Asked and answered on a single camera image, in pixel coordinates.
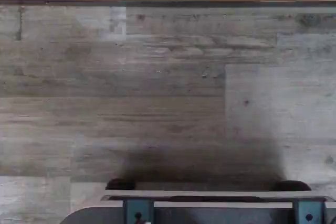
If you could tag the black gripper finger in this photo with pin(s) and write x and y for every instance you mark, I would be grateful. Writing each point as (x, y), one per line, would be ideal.
(308, 208)
(137, 208)

